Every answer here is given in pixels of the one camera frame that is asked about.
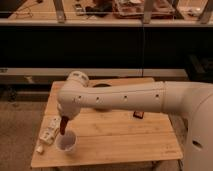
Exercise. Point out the small white wrapped candy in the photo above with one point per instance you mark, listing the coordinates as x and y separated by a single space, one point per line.
40 149

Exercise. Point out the wooden table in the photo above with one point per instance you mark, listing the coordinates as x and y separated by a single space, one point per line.
114 136

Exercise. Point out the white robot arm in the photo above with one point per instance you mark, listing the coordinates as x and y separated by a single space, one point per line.
190 100

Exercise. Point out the long shelf bench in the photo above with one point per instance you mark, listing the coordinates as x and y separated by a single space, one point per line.
94 72

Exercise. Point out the dark red snack packet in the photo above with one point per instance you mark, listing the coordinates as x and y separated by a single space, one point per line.
138 114

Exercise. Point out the white snack packet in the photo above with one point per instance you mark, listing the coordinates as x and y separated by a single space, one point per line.
49 133

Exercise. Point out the green ceramic bowl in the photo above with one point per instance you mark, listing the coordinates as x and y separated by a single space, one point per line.
101 85

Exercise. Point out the white ceramic cup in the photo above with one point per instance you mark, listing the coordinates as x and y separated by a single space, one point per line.
66 143

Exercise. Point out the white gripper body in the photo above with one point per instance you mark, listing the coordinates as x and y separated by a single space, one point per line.
68 111

